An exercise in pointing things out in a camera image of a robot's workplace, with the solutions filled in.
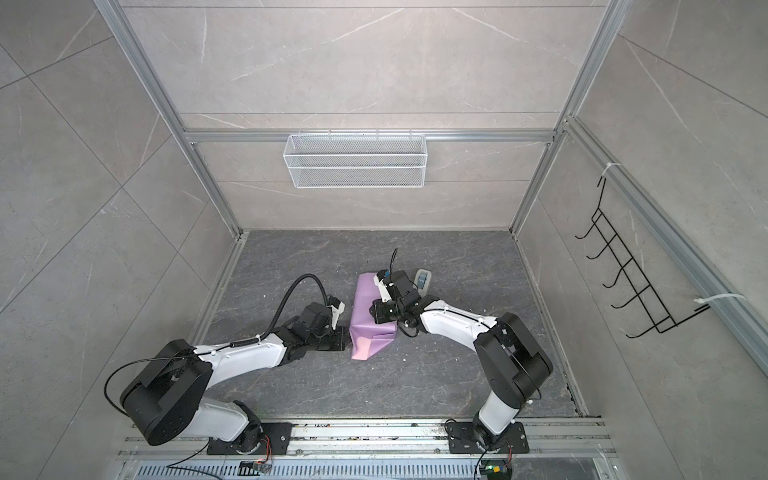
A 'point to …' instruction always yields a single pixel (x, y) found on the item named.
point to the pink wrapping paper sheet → (365, 334)
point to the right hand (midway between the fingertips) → (372, 308)
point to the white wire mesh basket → (355, 161)
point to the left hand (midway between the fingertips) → (355, 331)
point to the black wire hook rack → (661, 319)
